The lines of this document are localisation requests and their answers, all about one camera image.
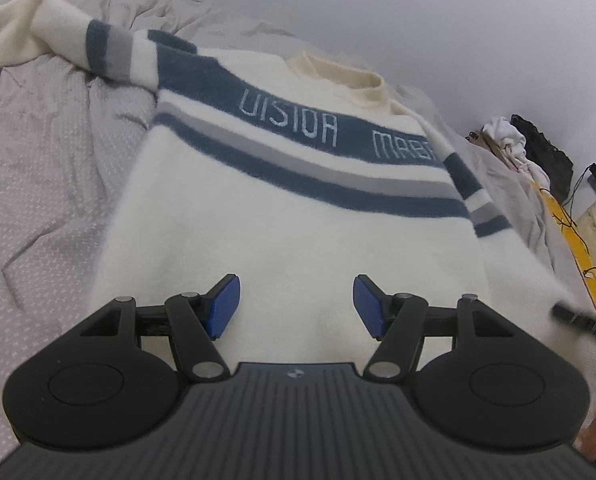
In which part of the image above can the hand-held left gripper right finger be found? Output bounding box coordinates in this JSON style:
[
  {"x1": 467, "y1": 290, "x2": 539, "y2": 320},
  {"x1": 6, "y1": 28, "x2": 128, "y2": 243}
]
[{"x1": 353, "y1": 274, "x2": 521, "y2": 381}]

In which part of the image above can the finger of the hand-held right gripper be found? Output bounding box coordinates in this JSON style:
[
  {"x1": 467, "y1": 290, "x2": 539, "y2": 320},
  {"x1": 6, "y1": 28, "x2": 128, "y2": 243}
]
[{"x1": 550, "y1": 301, "x2": 596, "y2": 347}]

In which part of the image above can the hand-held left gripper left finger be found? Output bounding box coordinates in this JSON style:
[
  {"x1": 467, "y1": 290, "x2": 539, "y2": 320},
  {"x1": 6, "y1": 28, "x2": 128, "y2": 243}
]
[{"x1": 75, "y1": 274, "x2": 241, "y2": 381}]

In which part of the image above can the cream sweater with blue stripes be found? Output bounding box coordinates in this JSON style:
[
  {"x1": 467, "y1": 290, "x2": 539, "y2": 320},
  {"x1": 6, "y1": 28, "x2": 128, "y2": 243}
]
[{"x1": 0, "y1": 0, "x2": 579, "y2": 376}]

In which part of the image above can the black bag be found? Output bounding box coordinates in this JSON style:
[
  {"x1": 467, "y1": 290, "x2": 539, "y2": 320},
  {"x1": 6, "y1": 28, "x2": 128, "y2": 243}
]
[{"x1": 509, "y1": 114, "x2": 575, "y2": 193}]

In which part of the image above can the white crumpled cloth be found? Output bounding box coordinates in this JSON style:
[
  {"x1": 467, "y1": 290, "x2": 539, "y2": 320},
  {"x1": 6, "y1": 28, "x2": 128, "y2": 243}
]
[{"x1": 480, "y1": 116, "x2": 551, "y2": 191}]

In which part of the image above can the grey dotted duvet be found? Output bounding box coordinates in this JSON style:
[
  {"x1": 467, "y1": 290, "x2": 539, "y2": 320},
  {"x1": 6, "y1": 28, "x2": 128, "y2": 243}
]
[{"x1": 0, "y1": 0, "x2": 596, "y2": 461}]

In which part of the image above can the yellow cloth with cable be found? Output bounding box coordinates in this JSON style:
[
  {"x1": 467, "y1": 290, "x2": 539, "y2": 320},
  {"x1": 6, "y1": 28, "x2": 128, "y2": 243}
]
[{"x1": 530, "y1": 180, "x2": 596, "y2": 331}]

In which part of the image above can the black charger cable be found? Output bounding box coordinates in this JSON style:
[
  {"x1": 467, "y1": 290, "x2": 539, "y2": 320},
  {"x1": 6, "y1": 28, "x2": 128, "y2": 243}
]
[{"x1": 548, "y1": 162, "x2": 596, "y2": 291}]

